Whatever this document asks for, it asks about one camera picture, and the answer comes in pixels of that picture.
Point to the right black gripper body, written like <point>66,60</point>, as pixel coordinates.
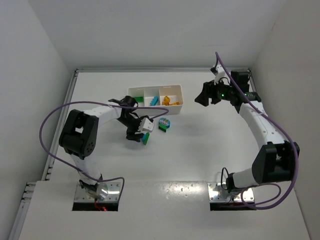
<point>211,92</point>

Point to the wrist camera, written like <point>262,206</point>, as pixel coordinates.
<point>146,125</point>
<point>218,72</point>

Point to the metal base plate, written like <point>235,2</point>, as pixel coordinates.
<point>106,192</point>
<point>217,194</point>

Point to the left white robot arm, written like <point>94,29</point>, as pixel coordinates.
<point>79,136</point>

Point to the green lego plate under teal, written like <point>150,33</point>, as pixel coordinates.
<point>147,137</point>

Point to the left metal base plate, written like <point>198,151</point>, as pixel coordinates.
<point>106,192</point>

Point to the yellow round face lego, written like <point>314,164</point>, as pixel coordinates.
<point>166,101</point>

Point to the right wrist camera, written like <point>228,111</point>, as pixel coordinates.
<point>218,72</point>

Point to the white three-compartment tray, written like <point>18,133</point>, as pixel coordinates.
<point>150,97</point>

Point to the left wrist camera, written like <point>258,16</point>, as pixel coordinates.
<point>146,125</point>

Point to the teal frog lily lego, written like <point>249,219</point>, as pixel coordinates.
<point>165,121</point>

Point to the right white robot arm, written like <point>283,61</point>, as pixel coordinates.
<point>275,161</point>

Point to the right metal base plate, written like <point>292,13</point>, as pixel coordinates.
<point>217,194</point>

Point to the teal 2x4 lego brick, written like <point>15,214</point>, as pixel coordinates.
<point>154,102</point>

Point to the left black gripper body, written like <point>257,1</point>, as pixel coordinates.
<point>135,130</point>

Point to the green curved lego brick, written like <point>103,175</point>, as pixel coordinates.
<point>162,127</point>

